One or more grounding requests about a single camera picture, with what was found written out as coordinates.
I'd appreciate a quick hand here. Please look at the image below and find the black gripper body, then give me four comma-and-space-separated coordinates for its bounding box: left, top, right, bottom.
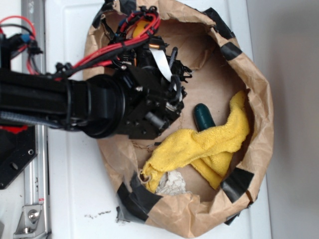
113, 36, 192, 139

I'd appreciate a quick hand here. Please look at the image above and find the yellow rubber duck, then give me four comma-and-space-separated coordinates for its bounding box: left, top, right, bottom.
132, 20, 150, 39

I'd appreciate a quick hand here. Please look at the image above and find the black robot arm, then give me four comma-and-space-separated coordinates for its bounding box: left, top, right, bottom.
0, 10, 191, 139

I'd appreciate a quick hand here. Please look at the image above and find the dark green plastic cucumber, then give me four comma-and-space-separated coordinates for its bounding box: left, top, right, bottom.
193, 103, 216, 131

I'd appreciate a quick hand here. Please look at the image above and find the yellow terry cloth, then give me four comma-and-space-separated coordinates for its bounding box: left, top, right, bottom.
142, 91, 250, 193

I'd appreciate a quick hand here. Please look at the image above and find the crumpled white paper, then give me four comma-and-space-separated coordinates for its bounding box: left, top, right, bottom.
156, 170, 191, 196

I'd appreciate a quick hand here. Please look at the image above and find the brown paper bag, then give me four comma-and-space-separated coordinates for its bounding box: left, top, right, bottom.
85, 0, 274, 238

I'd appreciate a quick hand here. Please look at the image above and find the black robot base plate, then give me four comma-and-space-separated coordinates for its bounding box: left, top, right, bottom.
0, 125, 37, 190

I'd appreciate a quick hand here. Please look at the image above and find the aluminium extrusion rail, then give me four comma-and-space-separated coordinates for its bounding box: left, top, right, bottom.
21, 0, 52, 239

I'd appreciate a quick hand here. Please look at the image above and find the metal corner bracket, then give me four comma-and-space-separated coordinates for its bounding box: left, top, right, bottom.
13, 205, 45, 239

